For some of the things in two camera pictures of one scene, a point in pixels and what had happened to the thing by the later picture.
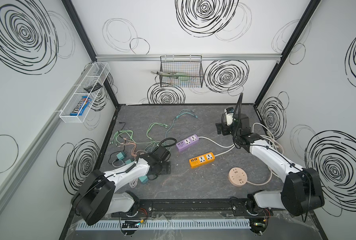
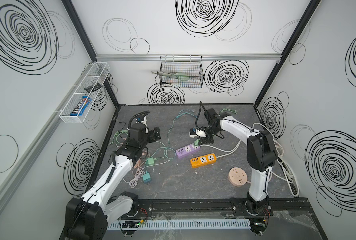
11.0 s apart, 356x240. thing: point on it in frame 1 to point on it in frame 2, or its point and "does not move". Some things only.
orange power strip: [198, 161] does not move
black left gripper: [163, 167] to [155, 134]
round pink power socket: [237, 176] does not move
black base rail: [195, 208] does not move
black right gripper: [236, 119] to [205, 137]
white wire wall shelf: [82, 98] does not move
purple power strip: [183, 144] to [187, 150]
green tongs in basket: [180, 76] does not move
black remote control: [89, 89] does not move
